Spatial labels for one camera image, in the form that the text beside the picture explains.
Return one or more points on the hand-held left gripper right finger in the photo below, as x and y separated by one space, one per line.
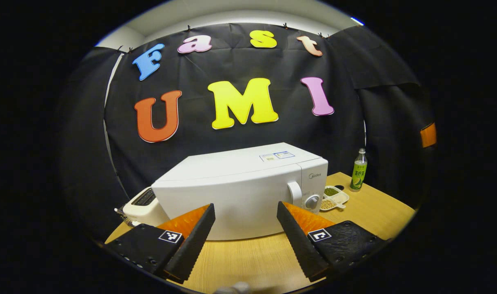
299 245

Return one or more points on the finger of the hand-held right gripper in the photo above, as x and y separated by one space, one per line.
428 135

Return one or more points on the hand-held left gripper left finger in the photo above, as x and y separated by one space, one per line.
193 245

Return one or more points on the white microwave oven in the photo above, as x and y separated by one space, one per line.
232 192

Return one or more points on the white toaster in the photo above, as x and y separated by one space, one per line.
144 210

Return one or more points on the white divided bean dish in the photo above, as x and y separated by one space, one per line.
339 199

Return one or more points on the green drink bottle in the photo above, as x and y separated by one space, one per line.
358 173

